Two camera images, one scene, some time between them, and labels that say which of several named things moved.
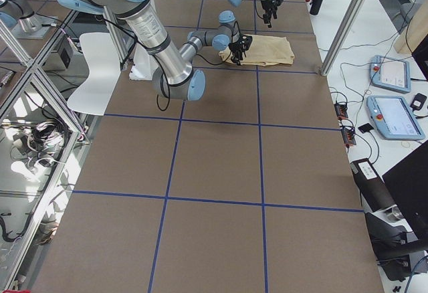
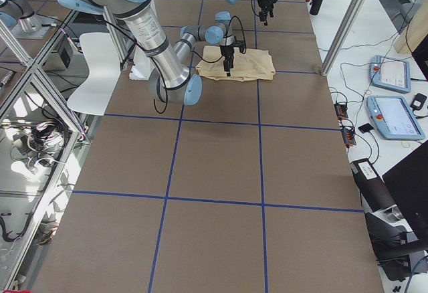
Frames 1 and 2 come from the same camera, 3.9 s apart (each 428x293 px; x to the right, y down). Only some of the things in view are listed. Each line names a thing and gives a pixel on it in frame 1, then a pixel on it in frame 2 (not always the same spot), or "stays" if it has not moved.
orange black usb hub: [341, 110] stays
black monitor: [407, 184] stays
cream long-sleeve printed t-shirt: [263, 50] → [253, 65]
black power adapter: [418, 102] stays
